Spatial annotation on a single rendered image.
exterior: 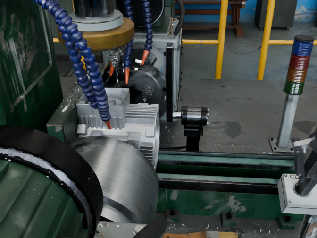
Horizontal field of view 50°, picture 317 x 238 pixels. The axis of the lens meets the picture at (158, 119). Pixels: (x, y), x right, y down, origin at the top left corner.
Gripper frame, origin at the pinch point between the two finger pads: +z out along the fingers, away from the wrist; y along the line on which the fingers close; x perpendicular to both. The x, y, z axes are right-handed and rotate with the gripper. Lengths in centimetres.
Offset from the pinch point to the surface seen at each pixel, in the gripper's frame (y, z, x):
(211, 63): -3, 235, -266
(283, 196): 3.5, 5.3, 1.3
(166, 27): 33, 25, -75
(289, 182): 2.4, 4.0, -1.2
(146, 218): 30.6, -2.8, 10.5
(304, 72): -13, 20, -48
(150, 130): 33.2, 8.7, -16.1
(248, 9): -70, 290, -447
